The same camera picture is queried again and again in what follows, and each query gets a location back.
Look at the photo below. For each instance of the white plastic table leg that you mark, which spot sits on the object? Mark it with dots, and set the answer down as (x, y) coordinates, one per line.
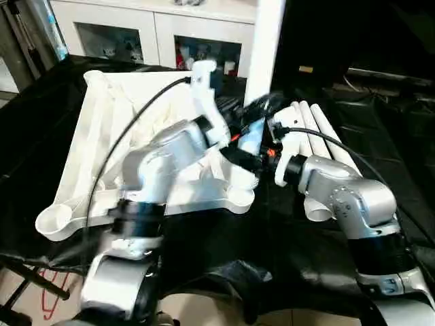
(336, 139)
(302, 125)
(319, 132)
(266, 41)

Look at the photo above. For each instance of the white plastic table top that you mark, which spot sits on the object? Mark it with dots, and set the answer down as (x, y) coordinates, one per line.
(95, 142)

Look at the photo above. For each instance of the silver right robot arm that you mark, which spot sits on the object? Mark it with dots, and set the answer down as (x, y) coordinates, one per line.
(360, 217)

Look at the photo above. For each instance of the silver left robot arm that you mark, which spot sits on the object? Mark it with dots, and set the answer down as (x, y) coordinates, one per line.
(149, 183)

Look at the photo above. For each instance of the small yellow label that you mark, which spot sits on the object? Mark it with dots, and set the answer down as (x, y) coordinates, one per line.
(306, 68)

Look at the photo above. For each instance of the black plastic mat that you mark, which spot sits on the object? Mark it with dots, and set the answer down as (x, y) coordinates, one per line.
(394, 136)

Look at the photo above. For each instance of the large black screen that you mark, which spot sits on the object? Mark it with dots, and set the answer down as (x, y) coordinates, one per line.
(360, 30)

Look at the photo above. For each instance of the white glass-door cabinet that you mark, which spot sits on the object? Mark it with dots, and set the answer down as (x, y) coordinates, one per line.
(156, 20)

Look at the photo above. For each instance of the silver metal bar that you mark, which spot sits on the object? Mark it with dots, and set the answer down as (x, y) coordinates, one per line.
(394, 75)

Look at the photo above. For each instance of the grey curtain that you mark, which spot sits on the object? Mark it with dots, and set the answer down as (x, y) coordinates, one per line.
(17, 34)

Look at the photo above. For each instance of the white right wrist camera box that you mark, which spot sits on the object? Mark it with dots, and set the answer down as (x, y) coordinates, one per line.
(289, 149)

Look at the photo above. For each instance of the black folding table frame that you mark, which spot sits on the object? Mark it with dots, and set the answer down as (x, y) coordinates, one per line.
(30, 285)

